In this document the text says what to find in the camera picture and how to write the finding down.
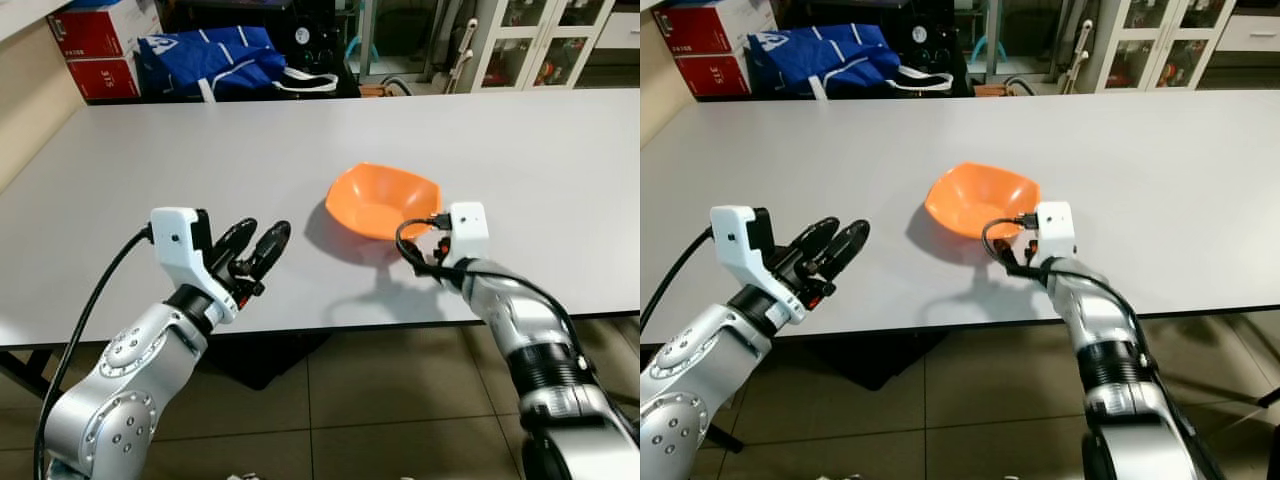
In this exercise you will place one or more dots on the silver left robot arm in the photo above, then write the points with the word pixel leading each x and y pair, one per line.
pixel 690 400
pixel 110 400

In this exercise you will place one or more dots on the orange plastic bowl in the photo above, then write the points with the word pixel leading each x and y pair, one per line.
pixel 375 200
pixel 975 198

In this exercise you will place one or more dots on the large grey table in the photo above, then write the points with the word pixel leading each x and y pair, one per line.
pixel 150 150
pixel 800 150

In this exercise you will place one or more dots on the black table base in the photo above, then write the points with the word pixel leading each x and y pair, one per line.
pixel 265 360
pixel 885 360

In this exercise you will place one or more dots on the white upright vacuum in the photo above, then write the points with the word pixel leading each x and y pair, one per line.
pixel 1080 55
pixel 465 55

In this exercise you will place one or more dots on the blue white bag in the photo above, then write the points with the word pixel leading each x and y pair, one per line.
pixel 820 55
pixel 200 60

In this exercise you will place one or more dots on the white glass-door cabinet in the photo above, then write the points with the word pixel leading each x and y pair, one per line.
pixel 540 45
pixel 1165 45

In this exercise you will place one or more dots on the small red box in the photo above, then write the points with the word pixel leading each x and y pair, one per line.
pixel 712 75
pixel 100 78

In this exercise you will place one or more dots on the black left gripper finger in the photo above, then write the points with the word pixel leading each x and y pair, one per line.
pixel 270 250
pixel 237 242
pixel 850 248
pixel 818 240

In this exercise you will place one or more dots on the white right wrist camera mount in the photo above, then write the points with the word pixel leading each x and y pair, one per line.
pixel 468 232
pixel 1055 230

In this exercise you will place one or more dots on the red white cardboard box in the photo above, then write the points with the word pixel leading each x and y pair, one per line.
pixel 715 30
pixel 100 30

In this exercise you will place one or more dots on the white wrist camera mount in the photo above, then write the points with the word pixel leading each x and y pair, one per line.
pixel 180 240
pixel 735 240
pixel 468 232
pixel 1055 230

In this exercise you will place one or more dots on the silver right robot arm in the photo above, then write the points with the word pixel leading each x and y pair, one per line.
pixel 1110 330
pixel 540 330

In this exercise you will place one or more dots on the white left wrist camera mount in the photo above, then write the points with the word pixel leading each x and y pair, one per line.
pixel 180 240
pixel 735 240

